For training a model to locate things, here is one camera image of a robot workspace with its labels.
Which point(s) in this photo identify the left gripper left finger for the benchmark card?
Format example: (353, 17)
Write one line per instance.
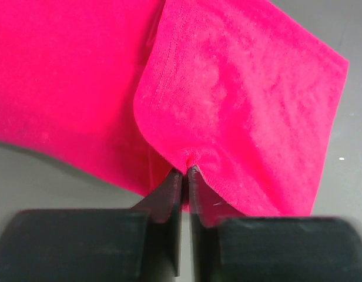
(141, 243)

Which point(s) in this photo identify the red t shirt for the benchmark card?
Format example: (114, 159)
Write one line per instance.
(127, 90)

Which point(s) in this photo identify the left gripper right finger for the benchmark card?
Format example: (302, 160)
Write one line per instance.
(231, 246)

